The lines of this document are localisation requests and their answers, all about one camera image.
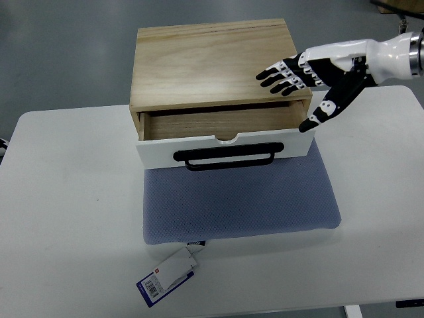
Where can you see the white table leg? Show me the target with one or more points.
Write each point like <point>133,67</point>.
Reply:
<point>353,311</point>

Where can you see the black drawer handle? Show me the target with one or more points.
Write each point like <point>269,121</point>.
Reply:
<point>269,148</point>

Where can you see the white black object left edge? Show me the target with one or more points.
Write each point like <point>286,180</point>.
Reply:
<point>3,147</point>

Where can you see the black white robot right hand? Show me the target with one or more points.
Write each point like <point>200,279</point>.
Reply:
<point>347,68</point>

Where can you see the white drawer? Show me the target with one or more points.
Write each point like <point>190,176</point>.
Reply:
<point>164,132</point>

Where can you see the blue mesh cushion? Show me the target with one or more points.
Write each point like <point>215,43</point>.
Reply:
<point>288,195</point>

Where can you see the black table bracket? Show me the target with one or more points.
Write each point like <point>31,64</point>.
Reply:
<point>410,303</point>

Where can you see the white blue product tag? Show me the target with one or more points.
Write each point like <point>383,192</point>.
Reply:
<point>170,274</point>

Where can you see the wooden drawer cabinet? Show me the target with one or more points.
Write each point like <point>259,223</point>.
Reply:
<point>207,65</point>

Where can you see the brown cardboard box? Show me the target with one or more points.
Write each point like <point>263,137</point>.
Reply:
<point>413,6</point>

